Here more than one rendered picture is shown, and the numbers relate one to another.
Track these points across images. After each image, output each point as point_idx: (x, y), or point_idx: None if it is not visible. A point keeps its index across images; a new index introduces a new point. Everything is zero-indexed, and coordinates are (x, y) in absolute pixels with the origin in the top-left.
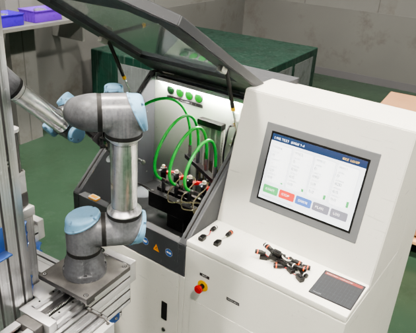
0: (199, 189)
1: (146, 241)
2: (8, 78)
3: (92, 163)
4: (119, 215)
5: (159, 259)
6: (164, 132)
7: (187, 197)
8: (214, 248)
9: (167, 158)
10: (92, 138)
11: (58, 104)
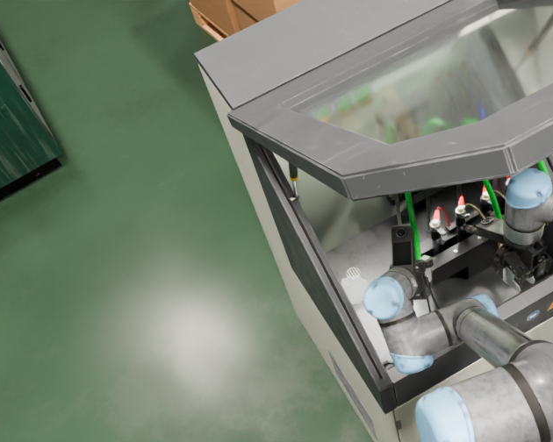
0: (390, 208)
1: (536, 313)
2: None
3: (353, 333)
4: None
5: None
6: (306, 193)
7: (471, 223)
8: None
9: (323, 218)
10: (413, 297)
11: (393, 316)
